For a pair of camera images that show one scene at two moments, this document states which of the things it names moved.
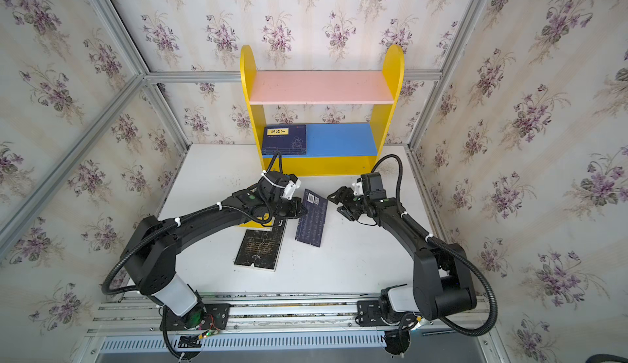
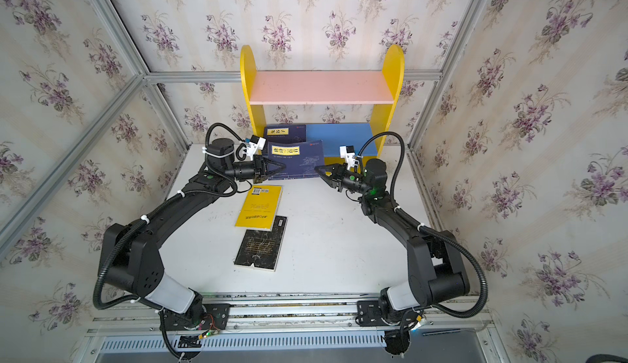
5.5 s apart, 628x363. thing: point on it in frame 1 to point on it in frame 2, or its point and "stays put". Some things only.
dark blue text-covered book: (311, 227) to (300, 158)
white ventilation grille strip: (353, 342) stays put
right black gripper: (353, 206) to (336, 177)
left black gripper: (288, 206) to (261, 168)
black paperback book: (260, 248) stays put
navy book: (285, 136) stays put
